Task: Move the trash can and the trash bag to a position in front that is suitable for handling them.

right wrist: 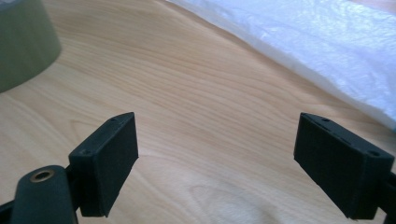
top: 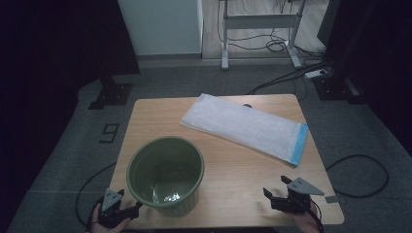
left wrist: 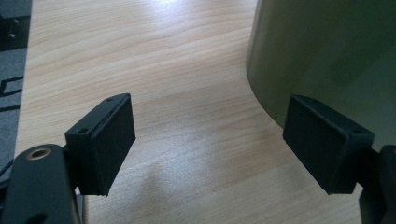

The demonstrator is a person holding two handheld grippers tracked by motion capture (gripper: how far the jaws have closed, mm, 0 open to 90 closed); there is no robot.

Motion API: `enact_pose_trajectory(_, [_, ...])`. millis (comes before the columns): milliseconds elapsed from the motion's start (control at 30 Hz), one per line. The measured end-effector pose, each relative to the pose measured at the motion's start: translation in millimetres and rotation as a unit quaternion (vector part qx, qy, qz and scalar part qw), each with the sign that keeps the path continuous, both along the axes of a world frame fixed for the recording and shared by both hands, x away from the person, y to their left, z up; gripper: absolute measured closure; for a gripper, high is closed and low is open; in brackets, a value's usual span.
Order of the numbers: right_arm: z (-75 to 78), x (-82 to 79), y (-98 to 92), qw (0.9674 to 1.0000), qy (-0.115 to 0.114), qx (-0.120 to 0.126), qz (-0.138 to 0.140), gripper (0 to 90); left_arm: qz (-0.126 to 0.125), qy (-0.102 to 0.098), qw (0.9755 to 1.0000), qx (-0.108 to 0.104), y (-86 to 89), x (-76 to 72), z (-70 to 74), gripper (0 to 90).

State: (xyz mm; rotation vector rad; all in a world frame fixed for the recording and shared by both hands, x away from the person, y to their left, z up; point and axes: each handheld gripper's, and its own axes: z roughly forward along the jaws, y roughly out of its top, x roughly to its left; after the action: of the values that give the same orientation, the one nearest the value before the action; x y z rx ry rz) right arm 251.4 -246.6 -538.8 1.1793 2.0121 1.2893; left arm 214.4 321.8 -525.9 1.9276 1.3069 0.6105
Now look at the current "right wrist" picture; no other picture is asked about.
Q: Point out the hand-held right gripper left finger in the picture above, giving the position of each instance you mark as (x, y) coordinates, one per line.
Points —
(102, 168)

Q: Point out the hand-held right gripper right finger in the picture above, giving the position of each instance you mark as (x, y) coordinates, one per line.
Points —
(339, 165)

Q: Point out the white translucent plastic bag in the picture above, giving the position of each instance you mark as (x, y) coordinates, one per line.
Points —
(311, 40)

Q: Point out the green plastic trash bin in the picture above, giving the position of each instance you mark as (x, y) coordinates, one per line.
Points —
(21, 40)

